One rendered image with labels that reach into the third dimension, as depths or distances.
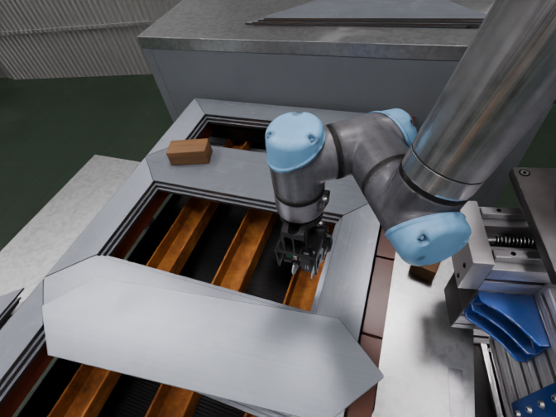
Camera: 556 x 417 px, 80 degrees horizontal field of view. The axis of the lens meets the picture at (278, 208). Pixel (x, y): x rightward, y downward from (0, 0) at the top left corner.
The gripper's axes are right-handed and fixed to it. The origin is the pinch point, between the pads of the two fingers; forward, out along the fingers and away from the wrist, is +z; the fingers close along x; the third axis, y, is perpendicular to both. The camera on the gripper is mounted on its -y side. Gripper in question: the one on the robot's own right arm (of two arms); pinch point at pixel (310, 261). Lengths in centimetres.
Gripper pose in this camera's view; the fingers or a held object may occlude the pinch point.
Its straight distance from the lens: 69.9
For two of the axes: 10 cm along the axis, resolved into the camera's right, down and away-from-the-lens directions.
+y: -3.2, 7.5, -5.8
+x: 9.4, 1.8, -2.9
